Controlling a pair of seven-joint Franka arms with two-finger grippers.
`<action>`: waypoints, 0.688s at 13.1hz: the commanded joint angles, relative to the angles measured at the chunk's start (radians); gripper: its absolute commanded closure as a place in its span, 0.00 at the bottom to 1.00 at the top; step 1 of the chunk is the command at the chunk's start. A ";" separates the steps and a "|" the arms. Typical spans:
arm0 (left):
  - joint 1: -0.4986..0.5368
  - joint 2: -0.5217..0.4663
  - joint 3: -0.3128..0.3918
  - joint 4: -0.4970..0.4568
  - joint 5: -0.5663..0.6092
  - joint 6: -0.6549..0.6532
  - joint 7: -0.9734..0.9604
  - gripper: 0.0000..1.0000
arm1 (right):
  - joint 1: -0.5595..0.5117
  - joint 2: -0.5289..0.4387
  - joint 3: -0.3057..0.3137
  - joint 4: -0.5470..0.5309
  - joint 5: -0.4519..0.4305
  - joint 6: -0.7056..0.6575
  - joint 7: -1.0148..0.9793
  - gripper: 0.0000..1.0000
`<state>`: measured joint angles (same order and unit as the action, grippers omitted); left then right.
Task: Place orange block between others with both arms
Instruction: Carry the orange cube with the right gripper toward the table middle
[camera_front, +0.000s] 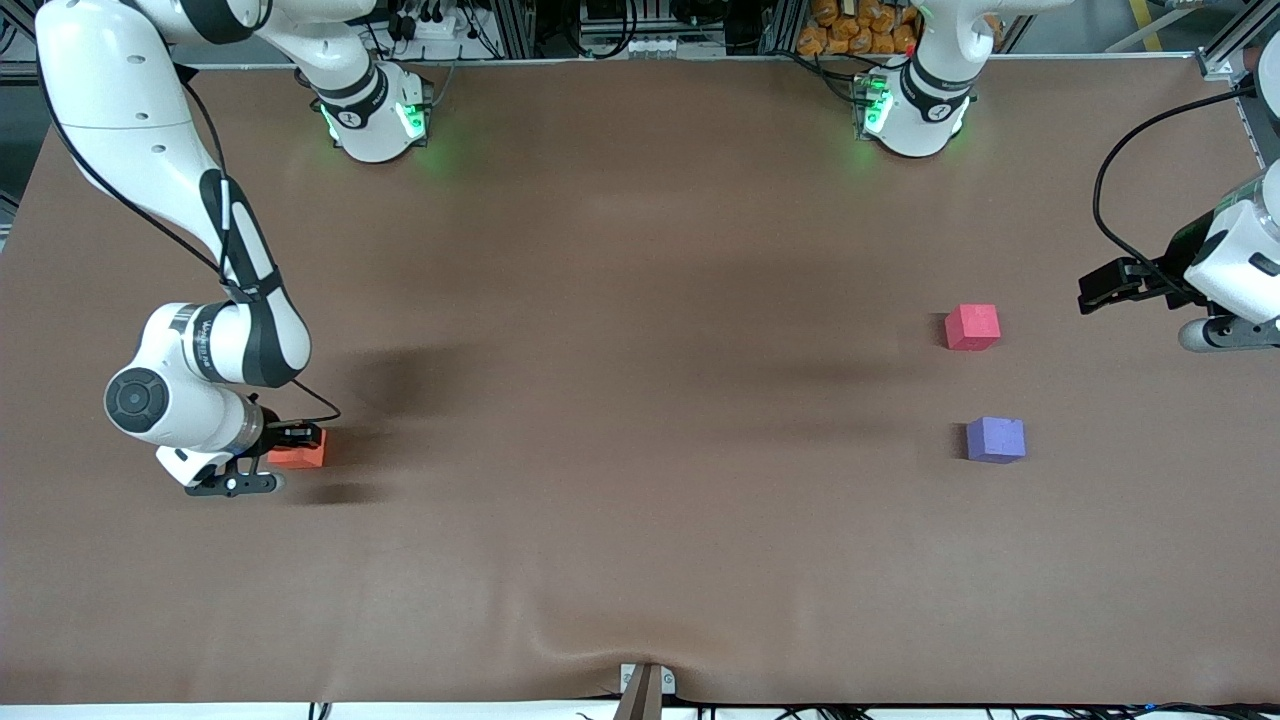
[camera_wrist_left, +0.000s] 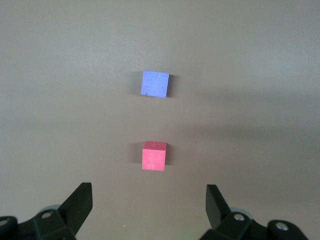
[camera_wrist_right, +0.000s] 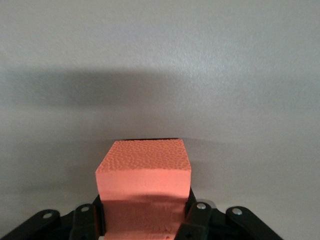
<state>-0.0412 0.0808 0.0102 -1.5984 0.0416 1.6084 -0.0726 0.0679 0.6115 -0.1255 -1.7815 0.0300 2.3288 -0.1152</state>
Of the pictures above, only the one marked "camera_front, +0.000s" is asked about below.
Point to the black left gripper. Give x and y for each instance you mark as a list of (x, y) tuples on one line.
[(1168, 284)]

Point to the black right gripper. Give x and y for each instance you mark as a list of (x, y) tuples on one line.
[(277, 436)]

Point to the orange foam block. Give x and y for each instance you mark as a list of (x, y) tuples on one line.
[(300, 460)]

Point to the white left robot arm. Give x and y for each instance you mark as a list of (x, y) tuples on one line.
[(925, 120)]

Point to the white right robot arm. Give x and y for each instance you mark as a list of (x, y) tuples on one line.
[(130, 100)]

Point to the red foam block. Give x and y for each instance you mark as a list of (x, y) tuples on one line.
[(972, 325)]

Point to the purple foam block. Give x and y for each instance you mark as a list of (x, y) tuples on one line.
[(995, 438)]

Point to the brown table mat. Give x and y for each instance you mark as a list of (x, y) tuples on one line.
[(640, 400)]

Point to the pile of orange objects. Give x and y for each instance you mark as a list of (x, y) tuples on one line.
[(850, 35)]

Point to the table edge clamp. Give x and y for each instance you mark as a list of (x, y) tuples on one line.
[(645, 695)]

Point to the white power strip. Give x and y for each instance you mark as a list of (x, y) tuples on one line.
[(435, 28)]

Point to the aluminium corner frame rail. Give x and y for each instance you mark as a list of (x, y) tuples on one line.
[(1215, 62)]

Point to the aluminium frame post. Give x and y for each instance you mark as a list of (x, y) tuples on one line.
[(783, 25), (512, 25)]

